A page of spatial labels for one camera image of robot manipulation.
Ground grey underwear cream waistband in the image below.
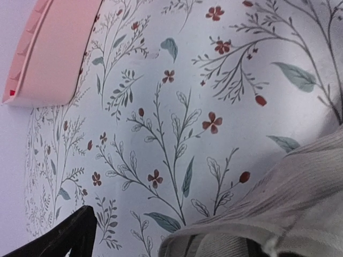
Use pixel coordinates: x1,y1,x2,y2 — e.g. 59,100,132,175
159,128,342,256

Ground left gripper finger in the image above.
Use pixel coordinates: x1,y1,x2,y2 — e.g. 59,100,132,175
6,205,97,257

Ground pink divided organizer box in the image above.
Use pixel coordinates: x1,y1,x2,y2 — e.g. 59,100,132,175
2,0,101,108

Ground floral table cloth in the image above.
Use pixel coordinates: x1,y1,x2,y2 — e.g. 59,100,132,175
25,1,342,256

